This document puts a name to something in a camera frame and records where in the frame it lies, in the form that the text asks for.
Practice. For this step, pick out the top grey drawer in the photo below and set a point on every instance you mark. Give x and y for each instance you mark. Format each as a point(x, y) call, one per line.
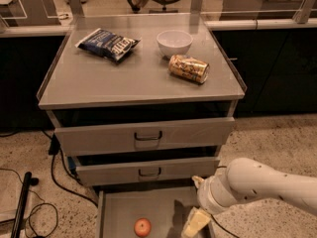
point(136, 137)

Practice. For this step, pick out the black pole on floor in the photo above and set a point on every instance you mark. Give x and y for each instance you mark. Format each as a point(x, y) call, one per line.
point(28, 180)

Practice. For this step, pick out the white bowl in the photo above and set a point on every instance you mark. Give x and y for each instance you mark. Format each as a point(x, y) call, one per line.
point(174, 42)

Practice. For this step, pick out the red apple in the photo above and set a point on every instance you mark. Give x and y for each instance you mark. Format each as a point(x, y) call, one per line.
point(142, 227)

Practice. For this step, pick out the grey drawer cabinet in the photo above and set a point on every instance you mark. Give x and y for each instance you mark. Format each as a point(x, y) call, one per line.
point(84, 90)

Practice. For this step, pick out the gold drink can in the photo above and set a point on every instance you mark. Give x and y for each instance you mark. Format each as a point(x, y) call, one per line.
point(189, 68)

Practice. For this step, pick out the middle grey drawer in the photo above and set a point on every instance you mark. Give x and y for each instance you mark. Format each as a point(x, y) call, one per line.
point(147, 171)

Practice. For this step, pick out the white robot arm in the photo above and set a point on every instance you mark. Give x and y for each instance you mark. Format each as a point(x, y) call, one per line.
point(244, 181)

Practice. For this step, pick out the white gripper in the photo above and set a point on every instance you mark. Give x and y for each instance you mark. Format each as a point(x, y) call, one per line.
point(207, 192)

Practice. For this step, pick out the bottom grey drawer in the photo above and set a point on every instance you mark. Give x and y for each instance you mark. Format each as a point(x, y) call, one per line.
point(166, 204)

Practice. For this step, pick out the blue chip bag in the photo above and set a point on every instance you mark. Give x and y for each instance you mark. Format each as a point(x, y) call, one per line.
point(107, 45)

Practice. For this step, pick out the grey drawer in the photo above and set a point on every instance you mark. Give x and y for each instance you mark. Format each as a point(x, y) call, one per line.
point(147, 171)
point(136, 137)
point(166, 204)

